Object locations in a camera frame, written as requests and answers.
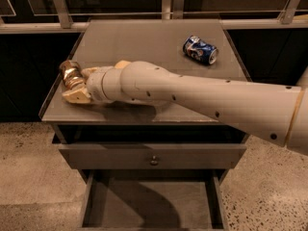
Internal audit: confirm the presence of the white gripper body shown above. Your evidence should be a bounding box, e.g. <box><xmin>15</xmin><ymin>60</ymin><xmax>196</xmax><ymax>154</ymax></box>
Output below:
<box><xmin>86</xmin><ymin>72</ymin><xmax>111</xmax><ymax>103</ymax></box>

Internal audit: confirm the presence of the metal glass railing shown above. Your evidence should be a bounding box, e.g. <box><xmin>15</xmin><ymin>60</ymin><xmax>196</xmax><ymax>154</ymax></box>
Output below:
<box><xmin>0</xmin><ymin>0</ymin><xmax>308</xmax><ymax>34</ymax></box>

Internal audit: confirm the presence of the grey open middle drawer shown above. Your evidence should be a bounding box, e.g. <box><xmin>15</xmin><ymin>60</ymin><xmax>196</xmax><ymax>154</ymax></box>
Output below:
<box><xmin>76</xmin><ymin>169</ymin><xmax>229</xmax><ymax>231</ymax></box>

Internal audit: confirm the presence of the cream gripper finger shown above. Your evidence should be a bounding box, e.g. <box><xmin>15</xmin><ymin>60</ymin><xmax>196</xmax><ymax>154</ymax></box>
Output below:
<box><xmin>62</xmin><ymin>86</ymin><xmax>91</xmax><ymax>104</ymax></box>
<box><xmin>81</xmin><ymin>66</ymin><xmax>112</xmax><ymax>79</ymax></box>

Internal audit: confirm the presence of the blue soda can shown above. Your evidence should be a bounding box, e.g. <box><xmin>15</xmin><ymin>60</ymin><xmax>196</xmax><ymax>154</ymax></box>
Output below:
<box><xmin>183</xmin><ymin>36</ymin><xmax>218</xmax><ymax>65</ymax></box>

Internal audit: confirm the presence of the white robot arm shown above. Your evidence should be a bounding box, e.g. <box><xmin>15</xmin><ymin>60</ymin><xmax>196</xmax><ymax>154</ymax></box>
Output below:
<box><xmin>60</xmin><ymin>61</ymin><xmax>308</xmax><ymax>155</ymax></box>

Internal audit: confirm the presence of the yellow sponge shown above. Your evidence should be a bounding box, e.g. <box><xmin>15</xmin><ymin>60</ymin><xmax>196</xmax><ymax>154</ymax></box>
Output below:
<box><xmin>115</xmin><ymin>60</ymin><xmax>129</xmax><ymax>69</ymax></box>

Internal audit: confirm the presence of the grey drawer cabinet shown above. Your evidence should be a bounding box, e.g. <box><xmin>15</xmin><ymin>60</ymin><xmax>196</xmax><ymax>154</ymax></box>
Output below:
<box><xmin>38</xmin><ymin>18</ymin><xmax>267</xmax><ymax>231</ymax></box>

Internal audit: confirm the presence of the grey top drawer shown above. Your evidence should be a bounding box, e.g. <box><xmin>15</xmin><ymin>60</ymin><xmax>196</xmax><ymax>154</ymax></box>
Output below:
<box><xmin>60</xmin><ymin>124</ymin><xmax>247</xmax><ymax>170</ymax></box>

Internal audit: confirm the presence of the round metal drawer knob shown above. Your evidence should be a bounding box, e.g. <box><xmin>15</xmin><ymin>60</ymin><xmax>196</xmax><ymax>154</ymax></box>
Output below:
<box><xmin>150</xmin><ymin>156</ymin><xmax>159</xmax><ymax>166</ymax></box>

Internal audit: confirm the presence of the white paper bowl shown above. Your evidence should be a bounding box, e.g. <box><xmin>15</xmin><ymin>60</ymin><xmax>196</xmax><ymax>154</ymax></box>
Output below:
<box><xmin>129</xmin><ymin>98</ymin><xmax>167</xmax><ymax>107</ymax></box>

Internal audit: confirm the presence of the orange crushed soda can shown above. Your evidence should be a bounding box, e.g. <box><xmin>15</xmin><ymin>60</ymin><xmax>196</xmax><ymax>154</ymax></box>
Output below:
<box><xmin>59</xmin><ymin>60</ymin><xmax>86</xmax><ymax>90</ymax></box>

